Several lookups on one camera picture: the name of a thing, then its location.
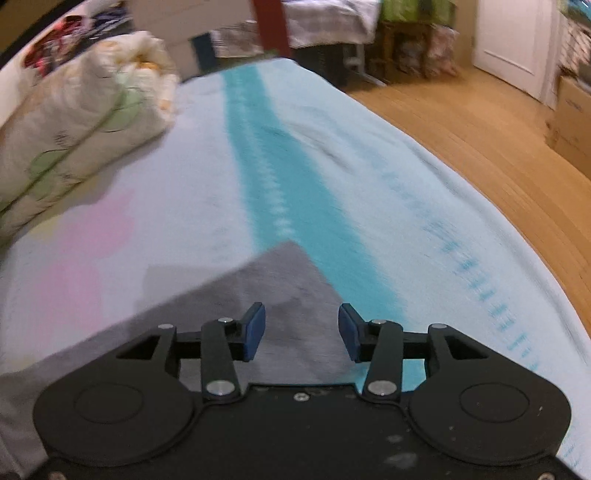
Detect grey knit pants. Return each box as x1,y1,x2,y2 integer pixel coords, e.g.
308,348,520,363
1,241,359,479

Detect floral pastel bed sheet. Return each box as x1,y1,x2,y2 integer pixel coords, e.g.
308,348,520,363
1,59,590,476

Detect lower floral white pillow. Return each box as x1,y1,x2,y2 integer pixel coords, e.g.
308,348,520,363
1,99,174,244

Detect floral white pillow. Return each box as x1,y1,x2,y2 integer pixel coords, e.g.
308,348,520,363
1,99,174,244
1,31,179,207

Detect upper floral white pillow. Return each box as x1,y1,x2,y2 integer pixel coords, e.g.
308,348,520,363
1,31,179,207

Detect cardboard box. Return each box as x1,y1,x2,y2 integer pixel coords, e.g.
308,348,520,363
546,77,591,178

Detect wooden side table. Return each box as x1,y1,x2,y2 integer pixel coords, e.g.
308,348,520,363
369,21,459,83

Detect plaid bedding pile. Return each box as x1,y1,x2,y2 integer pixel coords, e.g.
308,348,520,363
211,0,382,58

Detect white room door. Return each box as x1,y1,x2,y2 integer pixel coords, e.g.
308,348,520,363
473,0,559,101

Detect green patterned fabric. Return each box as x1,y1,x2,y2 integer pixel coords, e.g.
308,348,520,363
380,0,456,25

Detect cluttered clothes shelf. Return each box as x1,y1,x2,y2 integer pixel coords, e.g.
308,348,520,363
20,1,134,78

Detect red wooden post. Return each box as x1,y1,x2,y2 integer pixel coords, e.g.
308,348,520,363
252,0,293,58

